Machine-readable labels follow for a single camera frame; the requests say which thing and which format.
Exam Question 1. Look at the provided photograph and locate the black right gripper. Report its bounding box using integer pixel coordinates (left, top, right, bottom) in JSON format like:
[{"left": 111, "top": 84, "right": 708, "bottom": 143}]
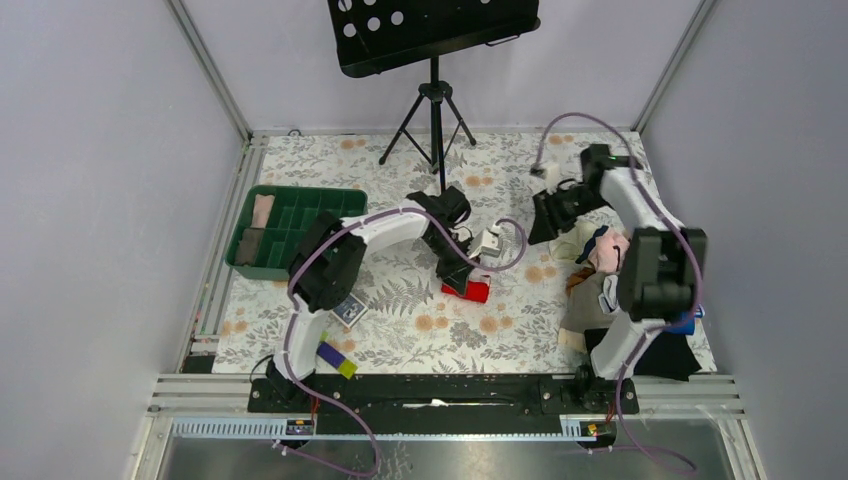
[{"left": 526, "top": 186, "right": 608, "bottom": 248}]

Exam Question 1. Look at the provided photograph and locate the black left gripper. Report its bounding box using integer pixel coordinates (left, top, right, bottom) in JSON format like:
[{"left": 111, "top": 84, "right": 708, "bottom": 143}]
[{"left": 423, "top": 230, "right": 480, "bottom": 296}]

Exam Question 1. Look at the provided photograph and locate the red underwear white trim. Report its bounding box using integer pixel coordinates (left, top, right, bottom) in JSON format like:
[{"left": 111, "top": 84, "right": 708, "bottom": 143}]
[{"left": 441, "top": 275, "right": 491, "bottom": 304}]

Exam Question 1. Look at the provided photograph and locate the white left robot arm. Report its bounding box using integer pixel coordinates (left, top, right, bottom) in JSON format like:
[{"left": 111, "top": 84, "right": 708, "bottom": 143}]
[{"left": 266, "top": 186, "right": 476, "bottom": 411}]

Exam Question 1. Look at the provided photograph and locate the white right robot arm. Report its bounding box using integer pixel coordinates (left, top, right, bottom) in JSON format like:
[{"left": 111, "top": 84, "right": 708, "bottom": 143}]
[{"left": 528, "top": 144, "right": 707, "bottom": 412}]

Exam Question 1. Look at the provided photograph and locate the pale yellow-green garment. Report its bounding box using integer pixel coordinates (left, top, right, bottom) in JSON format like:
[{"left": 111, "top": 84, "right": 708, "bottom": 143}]
[{"left": 549, "top": 220, "right": 608, "bottom": 264}]

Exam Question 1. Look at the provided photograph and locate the pink garment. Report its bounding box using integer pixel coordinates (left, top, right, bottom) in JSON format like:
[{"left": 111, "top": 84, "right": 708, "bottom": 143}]
[{"left": 588, "top": 230, "right": 630, "bottom": 274}]

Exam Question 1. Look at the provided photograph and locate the brown garment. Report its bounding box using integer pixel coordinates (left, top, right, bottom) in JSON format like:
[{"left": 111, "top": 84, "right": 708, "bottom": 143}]
[{"left": 565, "top": 267, "right": 596, "bottom": 297}]

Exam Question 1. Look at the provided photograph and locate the floral patterned table mat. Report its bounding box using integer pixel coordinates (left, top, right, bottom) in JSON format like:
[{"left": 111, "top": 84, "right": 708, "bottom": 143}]
[{"left": 210, "top": 131, "right": 718, "bottom": 376}]

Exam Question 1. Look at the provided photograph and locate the beige grey garment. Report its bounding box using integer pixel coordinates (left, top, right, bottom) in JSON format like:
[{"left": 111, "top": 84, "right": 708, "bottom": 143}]
[{"left": 558, "top": 271, "right": 623, "bottom": 353}]

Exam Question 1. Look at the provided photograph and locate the blue playing card box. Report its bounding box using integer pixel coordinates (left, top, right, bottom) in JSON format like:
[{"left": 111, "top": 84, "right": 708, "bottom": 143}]
[{"left": 331, "top": 294, "right": 369, "bottom": 328}]

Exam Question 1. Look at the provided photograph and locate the green plastic divided tray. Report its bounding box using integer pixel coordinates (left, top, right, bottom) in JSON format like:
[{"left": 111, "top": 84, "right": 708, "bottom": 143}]
[{"left": 225, "top": 185, "right": 368, "bottom": 281}]

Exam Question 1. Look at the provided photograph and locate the black garment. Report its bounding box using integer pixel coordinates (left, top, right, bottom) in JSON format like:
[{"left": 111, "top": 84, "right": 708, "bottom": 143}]
[{"left": 580, "top": 322, "right": 701, "bottom": 382}]

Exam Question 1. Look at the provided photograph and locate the black music stand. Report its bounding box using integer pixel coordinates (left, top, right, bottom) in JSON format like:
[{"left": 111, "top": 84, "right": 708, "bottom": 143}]
[{"left": 326, "top": 0, "right": 541, "bottom": 190}]

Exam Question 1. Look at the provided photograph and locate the pink rolled cloth in tray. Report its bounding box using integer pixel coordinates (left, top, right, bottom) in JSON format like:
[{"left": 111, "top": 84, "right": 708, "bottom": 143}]
[{"left": 251, "top": 194, "right": 275, "bottom": 229}]

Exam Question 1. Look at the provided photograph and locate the purple and green block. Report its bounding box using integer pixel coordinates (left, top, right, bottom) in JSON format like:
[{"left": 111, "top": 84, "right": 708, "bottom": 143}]
[{"left": 317, "top": 341, "right": 358, "bottom": 380}]

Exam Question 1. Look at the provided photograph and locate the grey rolled cloth in tray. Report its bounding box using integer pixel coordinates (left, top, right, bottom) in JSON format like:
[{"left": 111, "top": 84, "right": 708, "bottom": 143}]
[{"left": 234, "top": 227, "right": 265, "bottom": 267}]

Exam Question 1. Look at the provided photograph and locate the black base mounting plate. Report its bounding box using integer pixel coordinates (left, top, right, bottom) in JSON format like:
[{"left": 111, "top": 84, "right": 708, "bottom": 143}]
[{"left": 247, "top": 373, "right": 640, "bottom": 435}]

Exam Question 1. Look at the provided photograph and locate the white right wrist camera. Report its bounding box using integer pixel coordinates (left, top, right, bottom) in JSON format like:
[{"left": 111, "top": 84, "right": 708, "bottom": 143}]
[{"left": 530, "top": 162, "right": 563, "bottom": 194}]

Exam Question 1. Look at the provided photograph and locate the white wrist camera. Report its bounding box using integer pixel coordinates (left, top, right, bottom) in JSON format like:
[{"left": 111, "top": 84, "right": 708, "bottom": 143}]
[
  {"left": 468, "top": 225, "right": 503, "bottom": 259},
  {"left": 530, "top": 162, "right": 563, "bottom": 194}
]

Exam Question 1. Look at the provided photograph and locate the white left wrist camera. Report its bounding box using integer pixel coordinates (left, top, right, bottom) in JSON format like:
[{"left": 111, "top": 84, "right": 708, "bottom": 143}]
[{"left": 468, "top": 225, "right": 503, "bottom": 259}]

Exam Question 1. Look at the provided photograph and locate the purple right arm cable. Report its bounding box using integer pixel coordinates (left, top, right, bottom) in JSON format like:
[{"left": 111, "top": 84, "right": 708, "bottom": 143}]
[{"left": 533, "top": 112, "right": 706, "bottom": 477}]

